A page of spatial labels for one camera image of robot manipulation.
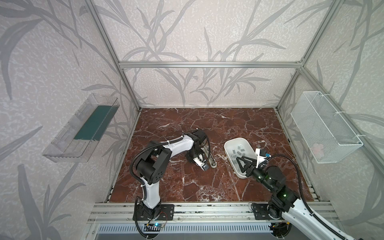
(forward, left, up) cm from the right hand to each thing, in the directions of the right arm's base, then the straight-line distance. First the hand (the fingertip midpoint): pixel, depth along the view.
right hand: (239, 154), depth 77 cm
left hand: (+9, +22, -15) cm, 27 cm away
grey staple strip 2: (+8, 0, -18) cm, 19 cm away
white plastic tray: (+12, -2, -16) cm, 20 cm away
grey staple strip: (+13, -5, -17) cm, 22 cm away
